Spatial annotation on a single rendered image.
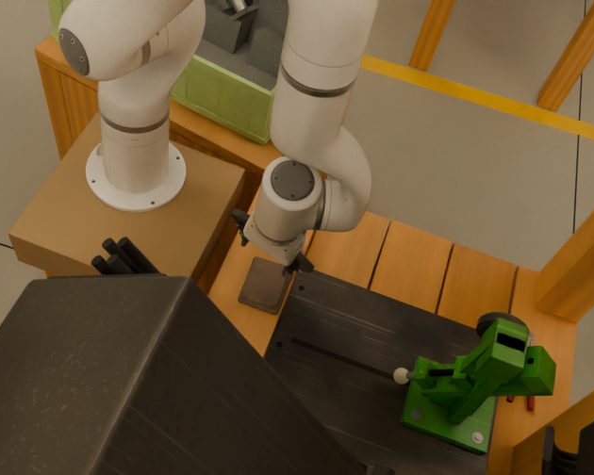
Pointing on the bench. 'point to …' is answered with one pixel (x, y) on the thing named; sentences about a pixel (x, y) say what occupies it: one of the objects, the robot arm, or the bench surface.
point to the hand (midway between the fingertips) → (268, 253)
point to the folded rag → (265, 286)
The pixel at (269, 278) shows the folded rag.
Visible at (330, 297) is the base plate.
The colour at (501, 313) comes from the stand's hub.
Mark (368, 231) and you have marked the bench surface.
